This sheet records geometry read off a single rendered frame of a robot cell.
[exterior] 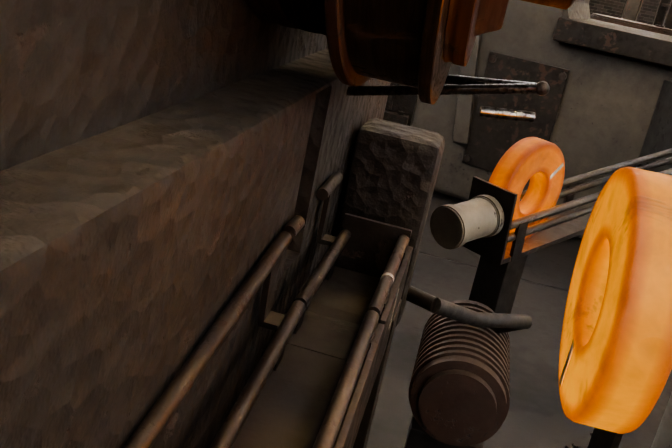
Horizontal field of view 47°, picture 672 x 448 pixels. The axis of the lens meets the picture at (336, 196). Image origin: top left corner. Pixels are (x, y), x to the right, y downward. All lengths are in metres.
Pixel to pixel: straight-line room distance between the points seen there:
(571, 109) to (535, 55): 0.27
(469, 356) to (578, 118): 2.39
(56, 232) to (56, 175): 0.06
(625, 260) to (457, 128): 3.01
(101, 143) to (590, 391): 0.29
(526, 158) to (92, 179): 0.82
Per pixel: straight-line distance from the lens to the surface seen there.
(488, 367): 1.02
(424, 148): 0.88
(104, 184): 0.35
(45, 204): 0.32
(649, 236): 0.43
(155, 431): 0.43
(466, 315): 1.01
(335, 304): 0.76
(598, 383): 0.44
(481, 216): 1.05
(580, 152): 3.34
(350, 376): 0.56
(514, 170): 1.09
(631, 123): 3.31
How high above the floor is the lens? 0.99
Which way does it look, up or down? 18 degrees down
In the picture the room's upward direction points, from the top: 12 degrees clockwise
